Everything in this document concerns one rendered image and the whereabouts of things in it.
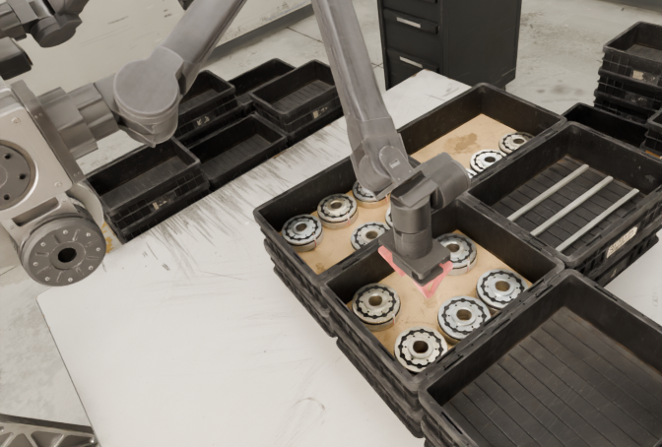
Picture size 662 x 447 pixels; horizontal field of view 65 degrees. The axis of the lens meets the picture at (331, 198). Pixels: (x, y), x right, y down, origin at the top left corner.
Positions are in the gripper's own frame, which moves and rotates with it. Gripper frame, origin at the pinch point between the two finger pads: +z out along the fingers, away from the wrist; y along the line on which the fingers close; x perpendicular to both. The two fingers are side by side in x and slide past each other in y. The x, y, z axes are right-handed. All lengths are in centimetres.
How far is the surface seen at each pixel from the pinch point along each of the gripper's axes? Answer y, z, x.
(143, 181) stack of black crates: 153, 57, 20
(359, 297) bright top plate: 17.8, 20.2, 1.8
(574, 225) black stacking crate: 3, 23, -50
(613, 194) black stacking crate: 3, 24, -65
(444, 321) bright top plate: 1.7, 20.3, -7.5
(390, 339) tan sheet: 7.3, 23.2, 2.2
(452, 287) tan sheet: 8.5, 23.2, -16.4
